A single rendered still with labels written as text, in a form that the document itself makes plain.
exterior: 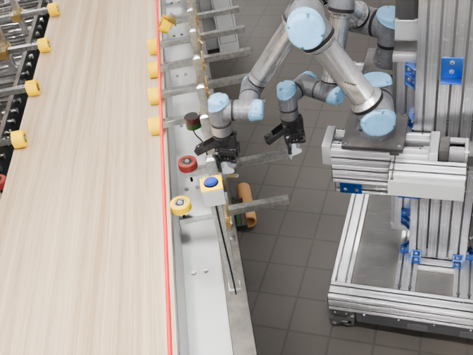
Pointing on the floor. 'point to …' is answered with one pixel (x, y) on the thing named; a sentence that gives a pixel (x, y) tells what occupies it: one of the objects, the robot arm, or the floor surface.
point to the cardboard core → (246, 201)
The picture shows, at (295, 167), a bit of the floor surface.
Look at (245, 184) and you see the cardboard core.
